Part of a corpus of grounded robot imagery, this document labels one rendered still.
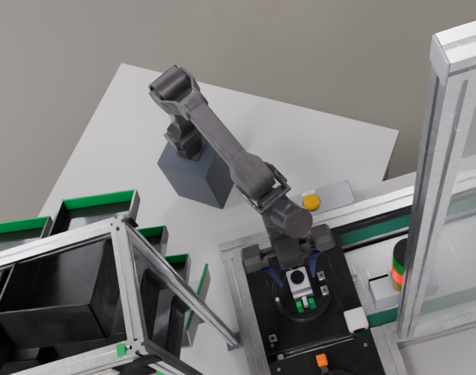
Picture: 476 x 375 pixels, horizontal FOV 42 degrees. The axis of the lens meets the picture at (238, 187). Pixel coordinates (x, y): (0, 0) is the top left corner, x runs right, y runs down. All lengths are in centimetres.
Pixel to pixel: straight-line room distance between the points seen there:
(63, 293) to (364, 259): 84
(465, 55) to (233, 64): 257
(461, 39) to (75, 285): 64
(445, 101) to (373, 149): 120
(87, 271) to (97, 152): 100
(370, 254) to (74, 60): 218
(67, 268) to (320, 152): 96
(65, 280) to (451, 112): 61
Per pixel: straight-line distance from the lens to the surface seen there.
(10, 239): 110
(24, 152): 318
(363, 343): 145
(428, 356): 157
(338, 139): 176
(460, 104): 57
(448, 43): 51
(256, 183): 115
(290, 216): 112
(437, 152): 63
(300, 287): 137
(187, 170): 156
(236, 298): 152
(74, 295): 93
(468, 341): 158
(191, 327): 129
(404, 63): 295
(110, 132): 194
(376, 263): 156
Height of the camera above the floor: 240
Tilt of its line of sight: 63 degrees down
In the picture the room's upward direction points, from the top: 25 degrees counter-clockwise
